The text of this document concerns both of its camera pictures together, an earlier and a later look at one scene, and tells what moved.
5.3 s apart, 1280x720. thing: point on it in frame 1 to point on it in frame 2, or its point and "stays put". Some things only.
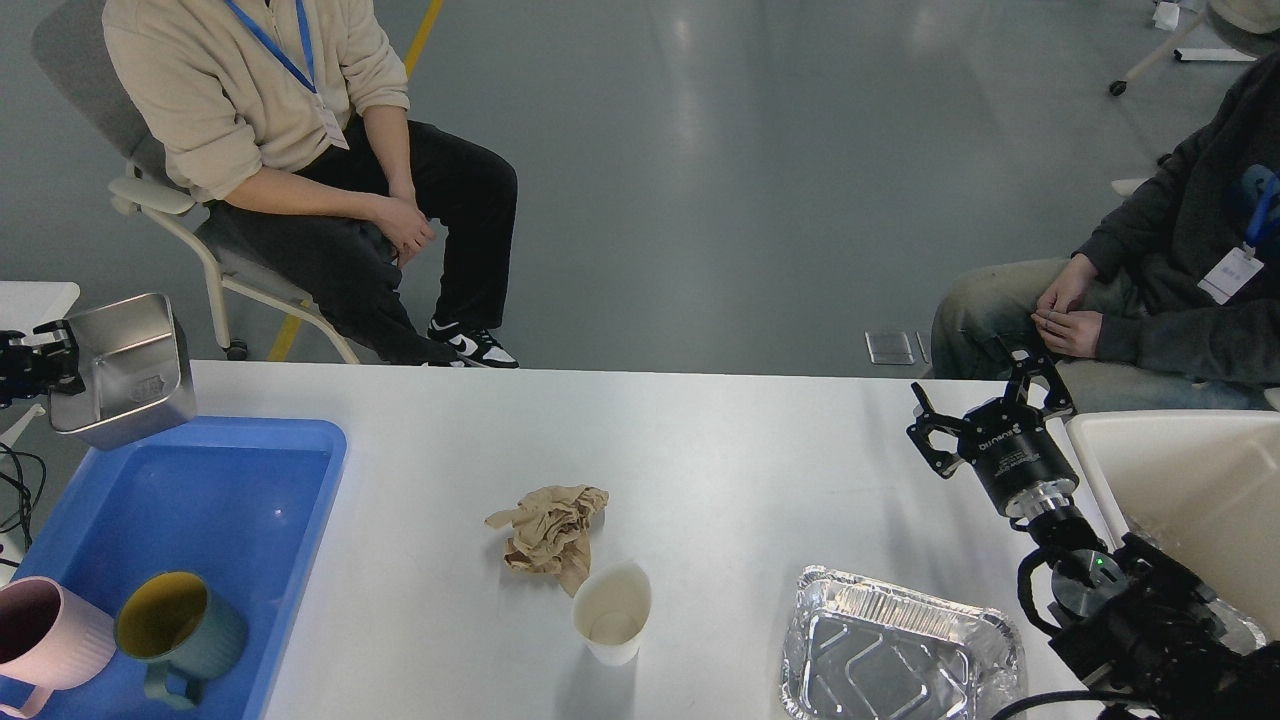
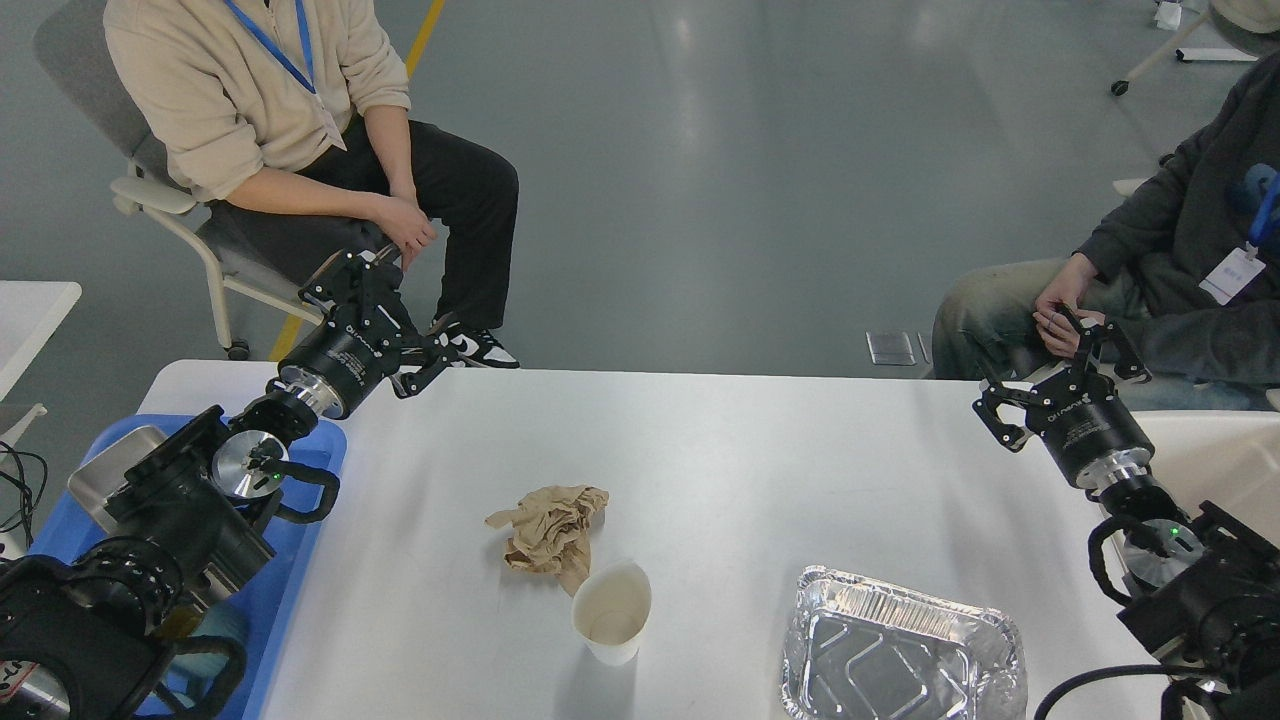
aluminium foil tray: (857, 648) stays put
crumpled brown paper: (551, 531) stays put
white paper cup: (612, 603) stays put
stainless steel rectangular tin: (133, 361) to (93, 482)
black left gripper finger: (53, 378) to (410, 383)
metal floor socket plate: (891, 347) stays put
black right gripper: (1017, 456) to (1078, 410)
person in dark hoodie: (1171, 302) stays put
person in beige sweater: (283, 116) stays put
